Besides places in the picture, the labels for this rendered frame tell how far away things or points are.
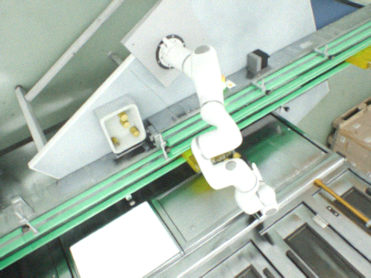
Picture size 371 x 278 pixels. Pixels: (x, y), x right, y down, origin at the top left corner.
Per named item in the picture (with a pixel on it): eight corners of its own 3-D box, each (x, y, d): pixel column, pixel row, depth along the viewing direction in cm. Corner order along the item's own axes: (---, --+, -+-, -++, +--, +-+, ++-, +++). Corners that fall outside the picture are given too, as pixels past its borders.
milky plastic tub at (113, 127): (108, 144, 147) (115, 155, 142) (91, 110, 131) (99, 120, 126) (139, 128, 152) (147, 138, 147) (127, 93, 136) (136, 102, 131)
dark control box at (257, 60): (246, 66, 170) (256, 72, 165) (246, 53, 165) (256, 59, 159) (257, 60, 173) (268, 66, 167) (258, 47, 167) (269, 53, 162)
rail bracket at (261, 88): (248, 85, 161) (266, 97, 153) (249, 73, 156) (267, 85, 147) (254, 82, 162) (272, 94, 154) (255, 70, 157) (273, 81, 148)
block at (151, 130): (149, 140, 153) (155, 149, 148) (145, 127, 146) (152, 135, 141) (155, 137, 154) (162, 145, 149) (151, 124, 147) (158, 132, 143)
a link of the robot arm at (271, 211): (253, 206, 116) (275, 193, 114) (242, 185, 123) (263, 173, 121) (266, 220, 126) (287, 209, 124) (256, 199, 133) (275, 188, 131)
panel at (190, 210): (68, 249, 140) (93, 317, 119) (65, 246, 138) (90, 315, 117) (222, 156, 167) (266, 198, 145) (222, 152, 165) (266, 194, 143)
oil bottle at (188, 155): (175, 150, 158) (199, 176, 144) (174, 143, 154) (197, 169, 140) (185, 145, 159) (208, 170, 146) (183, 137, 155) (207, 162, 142)
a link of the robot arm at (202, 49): (201, 120, 108) (190, 86, 96) (198, 78, 123) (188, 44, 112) (228, 115, 106) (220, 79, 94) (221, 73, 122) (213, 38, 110)
